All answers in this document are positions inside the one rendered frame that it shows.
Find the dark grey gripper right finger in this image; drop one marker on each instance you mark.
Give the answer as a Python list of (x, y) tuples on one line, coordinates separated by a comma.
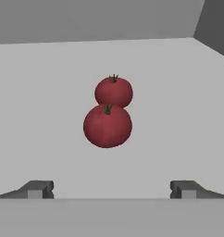
[(184, 186)]

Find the red tomato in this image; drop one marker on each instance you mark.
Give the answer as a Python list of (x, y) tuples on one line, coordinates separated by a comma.
[(114, 91), (107, 127)]

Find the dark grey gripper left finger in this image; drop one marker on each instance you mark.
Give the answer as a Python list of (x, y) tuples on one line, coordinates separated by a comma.
[(39, 186)]

